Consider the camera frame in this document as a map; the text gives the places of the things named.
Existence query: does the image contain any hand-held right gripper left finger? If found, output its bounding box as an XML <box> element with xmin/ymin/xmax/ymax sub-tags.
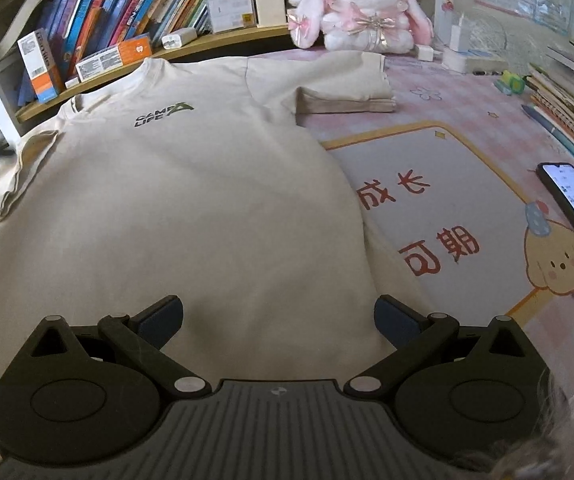
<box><xmin>29</xmin><ymin>296</ymin><xmax>212</xmax><ymax>402</ymax></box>

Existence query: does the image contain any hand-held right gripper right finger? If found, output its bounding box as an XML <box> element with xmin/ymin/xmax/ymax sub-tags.
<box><xmin>344</xmin><ymin>295</ymin><xmax>535</xmax><ymax>403</ymax></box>

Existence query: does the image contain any beige t-shirt with chest print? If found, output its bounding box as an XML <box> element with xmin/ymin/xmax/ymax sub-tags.
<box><xmin>0</xmin><ymin>52</ymin><xmax>398</xmax><ymax>463</ymax></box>

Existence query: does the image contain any pink checked desk mat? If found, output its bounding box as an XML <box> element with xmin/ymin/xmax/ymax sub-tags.
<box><xmin>0</xmin><ymin>45</ymin><xmax>574</xmax><ymax>413</ymax></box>

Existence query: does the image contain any green toy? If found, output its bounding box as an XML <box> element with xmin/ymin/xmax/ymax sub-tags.
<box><xmin>499</xmin><ymin>70</ymin><xmax>526</xmax><ymax>95</ymax></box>

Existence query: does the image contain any long orange and white box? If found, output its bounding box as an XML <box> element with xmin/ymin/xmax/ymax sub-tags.
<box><xmin>75</xmin><ymin>33</ymin><xmax>153</xmax><ymax>83</ymax></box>

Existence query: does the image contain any tall orange and white box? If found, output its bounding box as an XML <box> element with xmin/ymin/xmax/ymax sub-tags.
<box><xmin>17</xmin><ymin>28</ymin><xmax>66</xmax><ymax>105</ymax></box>

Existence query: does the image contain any stack of books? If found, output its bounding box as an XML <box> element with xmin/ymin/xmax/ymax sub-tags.
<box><xmin>521</xmin><ymin>40</ymin><xmax>574</xmax><ymax>188</ymax></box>

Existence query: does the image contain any white and wood bookshelf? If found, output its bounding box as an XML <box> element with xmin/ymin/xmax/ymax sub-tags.
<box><xmin>0</xmin><ymin>0</ymin><xmax>318</xmax><ymax>133</ymax></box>

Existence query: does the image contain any white and pink plush rabbit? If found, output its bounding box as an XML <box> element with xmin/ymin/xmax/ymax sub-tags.
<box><xmin>287</xmin><ymin>0</ymin><xmax>436</xmax><ymax>54</ymax></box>

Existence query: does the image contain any white card box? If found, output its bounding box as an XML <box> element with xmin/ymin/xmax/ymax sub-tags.
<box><xmin>206</xmin><ymin>0</ymin><xmax>257</xmax><ymax>35</ymax></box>

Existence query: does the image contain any row of colourful books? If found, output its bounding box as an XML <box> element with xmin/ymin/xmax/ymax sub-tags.
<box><xmin>17</xmin><ymin>0</ymin><xmax>298</xmax><ymax>106</ymax></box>

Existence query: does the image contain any cream paper box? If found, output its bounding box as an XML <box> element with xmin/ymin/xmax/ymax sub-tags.
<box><xmin>254</xmin><ymin>0</ymin><xmax>288</xmax><ymax>29</ymax></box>

